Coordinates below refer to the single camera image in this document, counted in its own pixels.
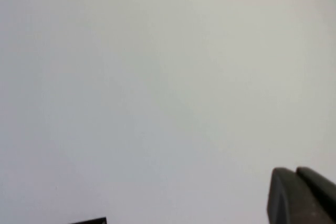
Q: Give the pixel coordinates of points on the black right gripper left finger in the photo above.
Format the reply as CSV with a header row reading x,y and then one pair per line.
x,y
97,221

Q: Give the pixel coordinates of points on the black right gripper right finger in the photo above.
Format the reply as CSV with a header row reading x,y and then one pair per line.
x,y
296,200

